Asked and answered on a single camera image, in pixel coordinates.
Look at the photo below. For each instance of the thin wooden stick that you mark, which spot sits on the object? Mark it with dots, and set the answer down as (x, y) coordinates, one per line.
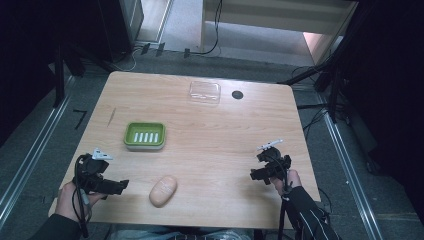
(111, 117)

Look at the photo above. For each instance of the black metal stand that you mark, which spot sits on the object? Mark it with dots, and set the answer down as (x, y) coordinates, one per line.
(59, 76)
(333, 80)

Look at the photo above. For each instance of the person's left hand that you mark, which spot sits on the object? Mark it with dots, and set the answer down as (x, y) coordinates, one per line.
(68, 203)

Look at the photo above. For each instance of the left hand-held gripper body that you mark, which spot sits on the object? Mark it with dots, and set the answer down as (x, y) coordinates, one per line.
(89, 173)

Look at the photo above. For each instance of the light wooden shelf unit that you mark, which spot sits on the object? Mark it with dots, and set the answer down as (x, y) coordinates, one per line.
(283, 16)

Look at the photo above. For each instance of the black round table grommet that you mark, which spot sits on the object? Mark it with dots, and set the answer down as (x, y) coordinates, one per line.
(237, 94)

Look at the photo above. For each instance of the person's right hand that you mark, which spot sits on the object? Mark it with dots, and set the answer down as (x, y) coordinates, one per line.
(290, 181)

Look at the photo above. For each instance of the clear plastic container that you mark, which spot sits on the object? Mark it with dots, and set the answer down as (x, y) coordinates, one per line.
(204, 92)

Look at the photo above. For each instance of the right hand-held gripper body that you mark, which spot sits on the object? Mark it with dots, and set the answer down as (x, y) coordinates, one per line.
(274, 161)

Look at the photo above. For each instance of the metal floor rail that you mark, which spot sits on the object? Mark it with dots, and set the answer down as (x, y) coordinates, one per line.
(350, 173)
(30, 156)

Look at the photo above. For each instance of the green soap dish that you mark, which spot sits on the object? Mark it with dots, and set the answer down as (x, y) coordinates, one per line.
(145, 135)

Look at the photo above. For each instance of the black cabinet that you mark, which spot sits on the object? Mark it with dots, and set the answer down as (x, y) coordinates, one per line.
(116, 23)

